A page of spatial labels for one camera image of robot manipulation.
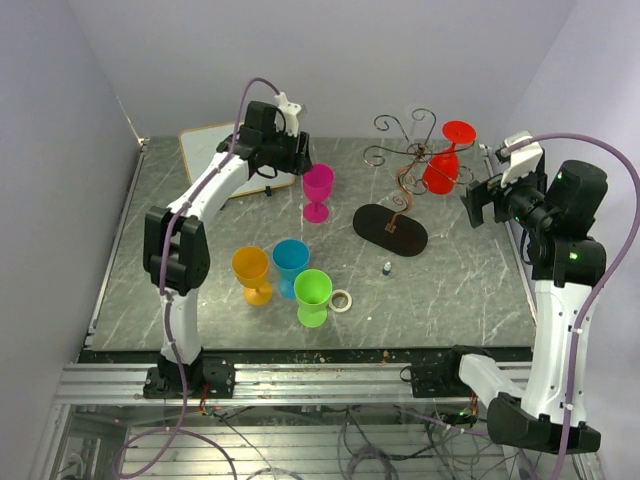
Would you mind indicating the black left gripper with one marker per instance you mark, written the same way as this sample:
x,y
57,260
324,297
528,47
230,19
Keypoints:
x,y
298,163

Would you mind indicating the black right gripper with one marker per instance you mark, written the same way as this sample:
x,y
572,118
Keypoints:
x,y
482,192

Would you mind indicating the magenta plastic wine glass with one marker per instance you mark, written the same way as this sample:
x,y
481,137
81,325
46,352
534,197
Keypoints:
x,y
317,187

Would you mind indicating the red plastic wine glass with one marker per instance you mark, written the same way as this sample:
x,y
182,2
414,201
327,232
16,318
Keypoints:
x,y
443,169

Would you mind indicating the blue plastic wine glass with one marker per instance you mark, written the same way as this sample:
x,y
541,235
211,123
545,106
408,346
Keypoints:
x,y
290,257

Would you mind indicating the clear wine glass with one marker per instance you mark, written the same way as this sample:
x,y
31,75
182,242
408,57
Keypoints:
x,y
417,119

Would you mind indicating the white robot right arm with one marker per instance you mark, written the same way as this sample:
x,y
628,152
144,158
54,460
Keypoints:
x,y
566,265

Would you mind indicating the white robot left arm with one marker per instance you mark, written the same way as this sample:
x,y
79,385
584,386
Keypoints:
x,y
175,248

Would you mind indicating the orange plastic wine glass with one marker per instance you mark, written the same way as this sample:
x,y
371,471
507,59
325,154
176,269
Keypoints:
x,y
251,267

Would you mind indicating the green plastic wine glass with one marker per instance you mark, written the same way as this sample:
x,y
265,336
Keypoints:
x,y
313,289

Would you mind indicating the small framed whiteboard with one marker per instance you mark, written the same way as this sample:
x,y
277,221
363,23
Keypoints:
x,y
198,147

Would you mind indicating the white tape roll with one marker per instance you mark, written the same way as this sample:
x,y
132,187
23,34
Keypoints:
x,y
341,301

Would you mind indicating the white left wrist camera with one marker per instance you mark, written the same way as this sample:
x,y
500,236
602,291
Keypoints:
x,y
292,113

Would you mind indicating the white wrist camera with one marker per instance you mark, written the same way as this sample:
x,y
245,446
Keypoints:
x,y
522,161
292,113

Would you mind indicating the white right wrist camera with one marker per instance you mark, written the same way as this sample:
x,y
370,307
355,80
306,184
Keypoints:
x,y
522,161

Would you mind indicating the copper wire wine glass rack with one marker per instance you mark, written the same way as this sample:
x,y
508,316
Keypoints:
x,y
394,230

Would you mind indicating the aluminium mounting rail frame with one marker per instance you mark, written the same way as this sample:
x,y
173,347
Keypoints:
x,y
282,378

